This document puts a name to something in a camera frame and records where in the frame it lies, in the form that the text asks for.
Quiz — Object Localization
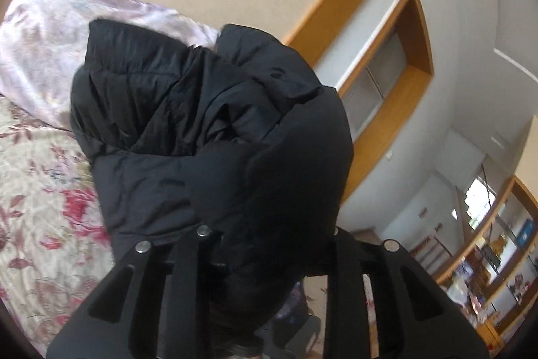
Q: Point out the black quilted jacket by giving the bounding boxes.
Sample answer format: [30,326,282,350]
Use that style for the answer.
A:
[69,18,356,348]

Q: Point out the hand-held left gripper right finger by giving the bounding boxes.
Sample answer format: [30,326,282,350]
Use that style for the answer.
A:
[327,228,489,359]

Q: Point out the wooden shelf unit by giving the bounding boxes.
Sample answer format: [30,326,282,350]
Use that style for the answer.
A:
[435,174,538,348]

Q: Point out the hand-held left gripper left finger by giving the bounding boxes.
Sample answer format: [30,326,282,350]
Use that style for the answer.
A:
[45,224,223,359]

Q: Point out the red floral bed blanket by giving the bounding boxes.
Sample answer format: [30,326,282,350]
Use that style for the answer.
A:
[0,94,116,357]

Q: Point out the pink floral pillow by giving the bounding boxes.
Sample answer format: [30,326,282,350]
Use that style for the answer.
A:
[0,0,220,130]

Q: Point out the wooden framed window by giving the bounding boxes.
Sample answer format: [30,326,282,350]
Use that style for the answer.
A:
[335,0,434,202]

